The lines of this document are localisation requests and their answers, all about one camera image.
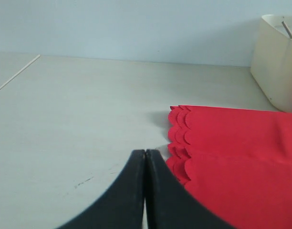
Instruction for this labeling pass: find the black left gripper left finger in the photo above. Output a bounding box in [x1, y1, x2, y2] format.
[59, 150, 146, 229]

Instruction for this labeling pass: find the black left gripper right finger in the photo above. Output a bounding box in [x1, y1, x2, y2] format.
[145, 149, 233, 229]

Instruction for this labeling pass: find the wooden chopstick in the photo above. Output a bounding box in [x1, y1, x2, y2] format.
[282, 21, 292, 39]

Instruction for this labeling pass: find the red scalloped table cloth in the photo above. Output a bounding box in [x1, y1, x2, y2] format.
[167, 105, 292, 229]

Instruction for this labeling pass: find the cream plastic storage bin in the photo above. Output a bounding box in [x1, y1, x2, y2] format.
[250, 14, 292, 112]

